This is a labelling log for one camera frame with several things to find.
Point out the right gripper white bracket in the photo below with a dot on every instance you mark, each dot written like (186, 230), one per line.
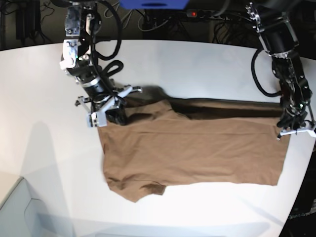
(96, 109)

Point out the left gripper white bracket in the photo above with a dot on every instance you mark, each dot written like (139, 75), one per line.
(300, 123)

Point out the brown t-shirt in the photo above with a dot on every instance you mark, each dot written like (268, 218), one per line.
(172, 141)

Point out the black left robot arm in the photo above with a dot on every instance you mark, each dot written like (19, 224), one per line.
(271, 22)

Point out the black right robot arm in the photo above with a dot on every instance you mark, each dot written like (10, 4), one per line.
(92, 70)

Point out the blue box at table edge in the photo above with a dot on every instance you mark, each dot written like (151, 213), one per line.
(154, 4)

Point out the black equipment on floor left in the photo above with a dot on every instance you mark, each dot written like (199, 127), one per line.
(27, 19)

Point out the white bin at table corner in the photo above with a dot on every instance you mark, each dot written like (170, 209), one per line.
(22, 215)

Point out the white power strip red switch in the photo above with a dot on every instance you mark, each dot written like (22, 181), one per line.
(210, 15)

